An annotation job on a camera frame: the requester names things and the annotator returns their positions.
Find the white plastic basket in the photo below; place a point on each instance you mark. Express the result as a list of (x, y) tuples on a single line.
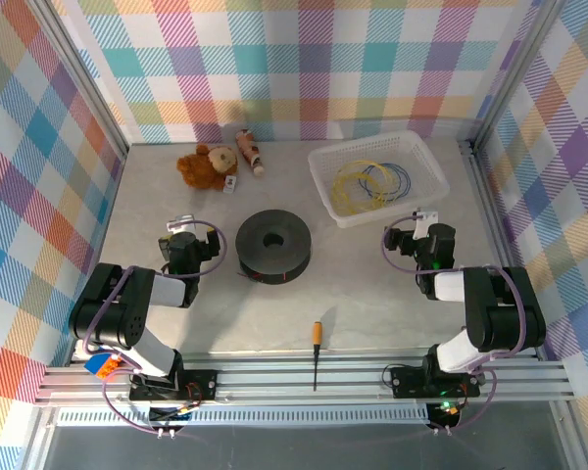
[(323, 161)]

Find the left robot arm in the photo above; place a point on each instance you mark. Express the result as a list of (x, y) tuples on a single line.
[(127, 303)]

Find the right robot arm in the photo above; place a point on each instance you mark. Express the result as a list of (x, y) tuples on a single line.
[(509, 313)]

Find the brown teddy bear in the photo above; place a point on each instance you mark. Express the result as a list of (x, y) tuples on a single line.
[(198, 169)]

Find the small doll figure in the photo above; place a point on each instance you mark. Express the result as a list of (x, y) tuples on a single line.
[(249, 149)]

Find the orange and blue block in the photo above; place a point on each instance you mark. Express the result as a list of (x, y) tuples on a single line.
[(98, 364)]

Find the black controller board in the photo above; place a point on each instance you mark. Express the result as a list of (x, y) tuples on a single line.
[(171, 416), (446, 411)]

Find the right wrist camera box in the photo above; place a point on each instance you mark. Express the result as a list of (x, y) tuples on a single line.
[(425, 222)]

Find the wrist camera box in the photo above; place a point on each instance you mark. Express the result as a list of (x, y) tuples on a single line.
[(181, 222), (425, 222)]

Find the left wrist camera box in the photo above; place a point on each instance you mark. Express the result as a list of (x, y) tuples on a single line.
[(181, 222)]

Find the aluminium side rail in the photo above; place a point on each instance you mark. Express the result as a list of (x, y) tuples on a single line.
[(488, 196), (113, 196)]

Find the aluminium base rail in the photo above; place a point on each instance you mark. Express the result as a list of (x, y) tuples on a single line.
[(274, 377)]

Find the aluminium corner post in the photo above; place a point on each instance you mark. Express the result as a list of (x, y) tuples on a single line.
[(528, 49), (70, 44)]

